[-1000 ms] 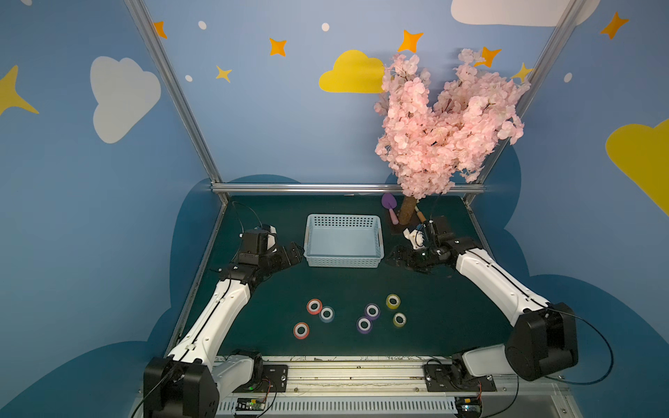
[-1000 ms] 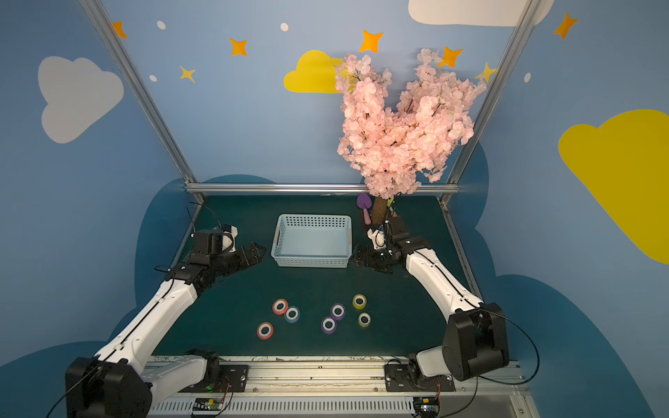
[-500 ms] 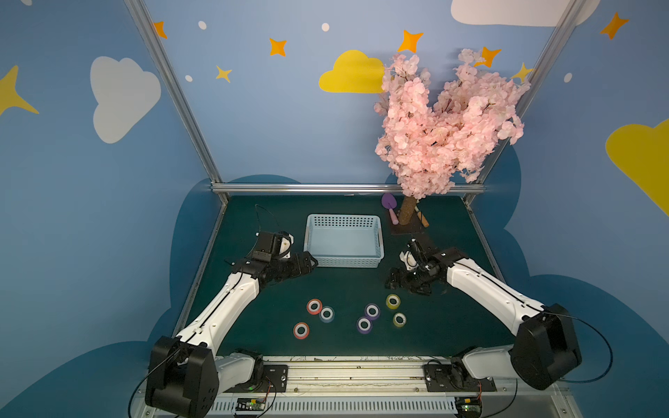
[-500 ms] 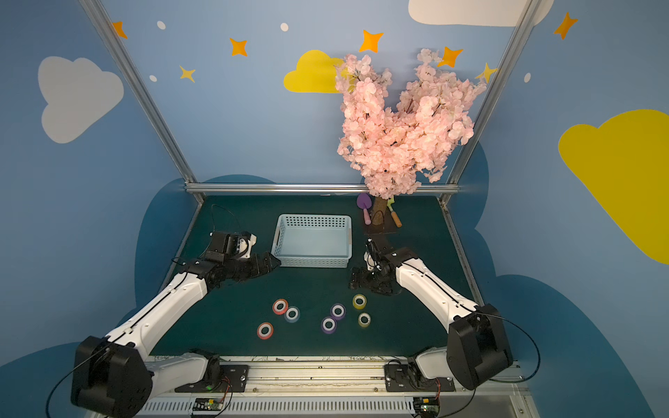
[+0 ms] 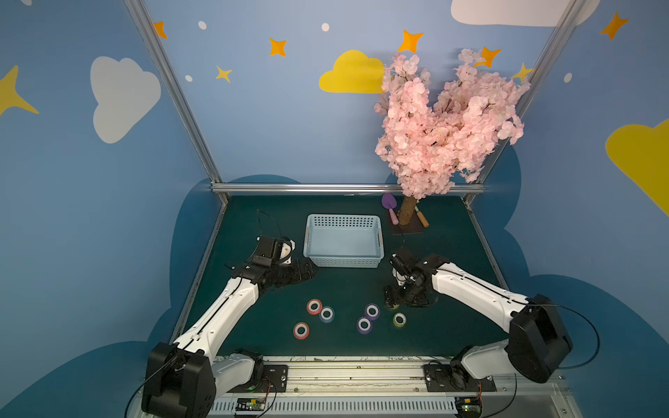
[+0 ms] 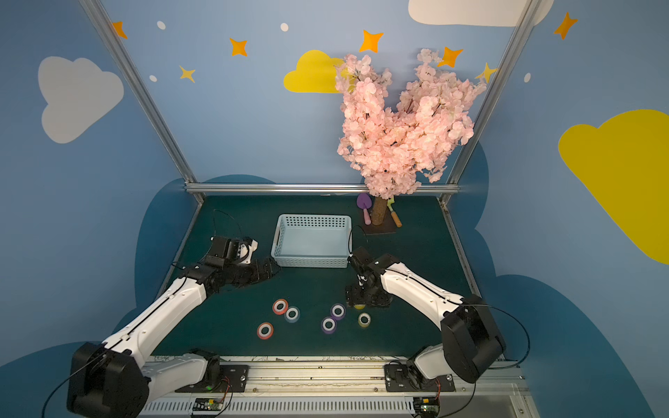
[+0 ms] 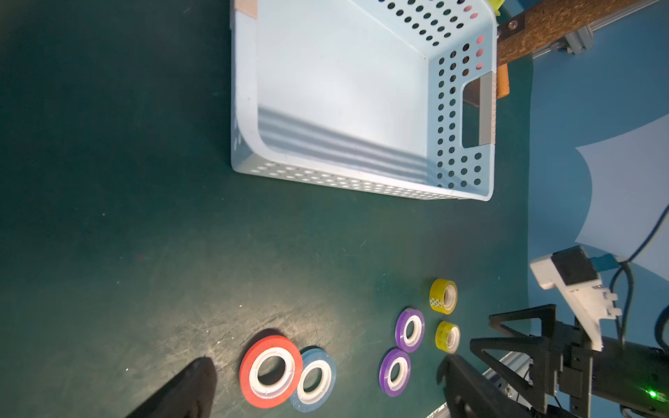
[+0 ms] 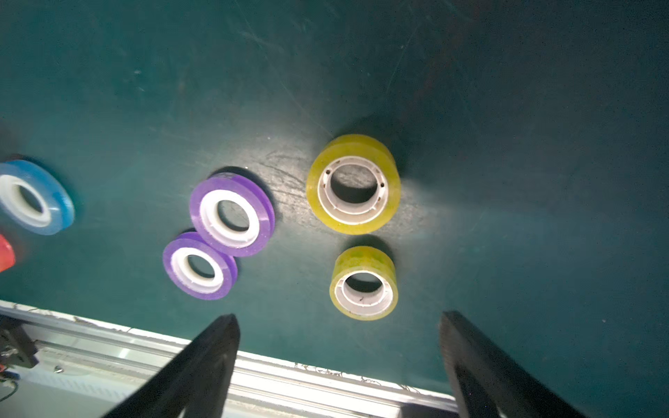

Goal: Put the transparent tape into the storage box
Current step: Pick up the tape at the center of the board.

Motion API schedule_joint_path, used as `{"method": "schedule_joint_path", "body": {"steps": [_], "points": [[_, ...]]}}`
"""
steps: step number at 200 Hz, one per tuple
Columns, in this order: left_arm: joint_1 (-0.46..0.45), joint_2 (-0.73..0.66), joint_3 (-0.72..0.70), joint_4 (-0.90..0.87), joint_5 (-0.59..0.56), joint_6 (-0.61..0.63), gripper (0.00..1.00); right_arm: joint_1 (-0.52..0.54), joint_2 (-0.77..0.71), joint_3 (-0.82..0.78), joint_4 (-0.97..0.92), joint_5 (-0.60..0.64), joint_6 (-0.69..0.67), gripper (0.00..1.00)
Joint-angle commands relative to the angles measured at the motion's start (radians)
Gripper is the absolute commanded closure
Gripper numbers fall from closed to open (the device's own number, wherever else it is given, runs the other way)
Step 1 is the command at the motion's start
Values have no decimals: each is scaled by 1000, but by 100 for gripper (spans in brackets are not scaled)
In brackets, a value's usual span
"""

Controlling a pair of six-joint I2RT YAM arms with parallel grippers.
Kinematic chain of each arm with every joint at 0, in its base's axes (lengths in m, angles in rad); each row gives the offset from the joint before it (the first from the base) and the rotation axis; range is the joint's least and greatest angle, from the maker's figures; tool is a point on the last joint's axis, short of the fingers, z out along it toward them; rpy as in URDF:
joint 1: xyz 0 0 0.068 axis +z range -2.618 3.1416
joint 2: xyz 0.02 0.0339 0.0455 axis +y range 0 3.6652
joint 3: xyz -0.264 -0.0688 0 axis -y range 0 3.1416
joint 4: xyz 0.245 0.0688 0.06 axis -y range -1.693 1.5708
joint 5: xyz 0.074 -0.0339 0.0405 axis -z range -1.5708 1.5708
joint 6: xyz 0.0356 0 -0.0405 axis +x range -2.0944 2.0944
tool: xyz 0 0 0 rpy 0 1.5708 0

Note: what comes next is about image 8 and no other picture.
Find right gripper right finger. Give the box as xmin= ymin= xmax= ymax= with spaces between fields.
xmin=440 ymin=311 xmax=583 ymax=417

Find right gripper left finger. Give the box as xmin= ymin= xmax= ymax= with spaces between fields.
xmin=106 ymin=315 xmax=240 ymax=417

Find purple tape roll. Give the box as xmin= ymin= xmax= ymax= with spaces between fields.
xmin=163 ymin=232 xmax=239 ymax=301
xmin=189 ymin=172 xmax=276 ymax=257

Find red tape roll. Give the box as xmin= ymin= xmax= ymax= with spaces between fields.
xmin=0 ymin=234 xmax=16 ymax=272

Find blue tape roll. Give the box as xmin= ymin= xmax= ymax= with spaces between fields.
xmin=1 ymin=160 xmax=76 ymax=235

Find aluminium rail front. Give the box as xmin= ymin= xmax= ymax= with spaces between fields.
xmin=1 ymin=301 xmax=457 ymax=417

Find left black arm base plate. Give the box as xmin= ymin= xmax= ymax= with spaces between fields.
xmin=1 ymin=315 xmax=38 ymax=371

